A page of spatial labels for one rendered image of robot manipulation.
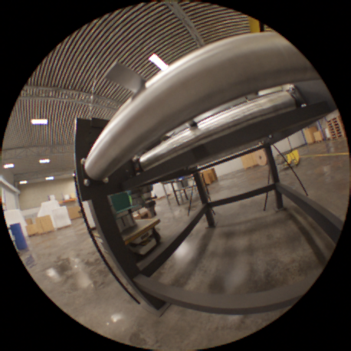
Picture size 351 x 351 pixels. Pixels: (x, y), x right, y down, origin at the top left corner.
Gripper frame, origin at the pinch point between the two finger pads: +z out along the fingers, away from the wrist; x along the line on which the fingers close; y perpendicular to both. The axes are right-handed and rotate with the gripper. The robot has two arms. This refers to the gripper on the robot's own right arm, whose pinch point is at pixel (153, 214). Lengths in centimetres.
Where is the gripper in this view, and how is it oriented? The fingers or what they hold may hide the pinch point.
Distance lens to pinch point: 109.3
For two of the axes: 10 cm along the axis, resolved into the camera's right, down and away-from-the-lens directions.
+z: 3.1, 9.5, -0.6
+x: -3.3, 0.5, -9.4
